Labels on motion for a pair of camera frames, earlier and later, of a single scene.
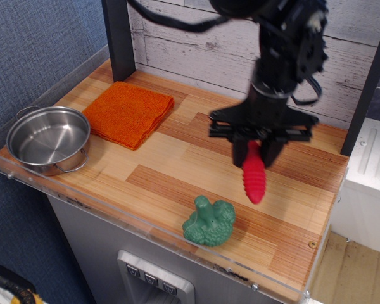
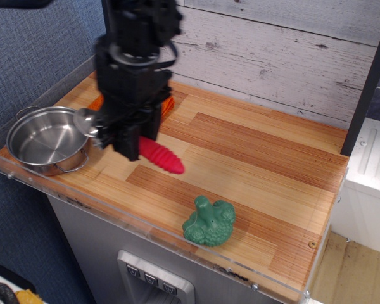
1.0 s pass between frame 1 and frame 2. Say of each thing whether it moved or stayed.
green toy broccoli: stayed
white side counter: stayed
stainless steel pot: stayed
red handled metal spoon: moved
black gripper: moved
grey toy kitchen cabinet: stayed
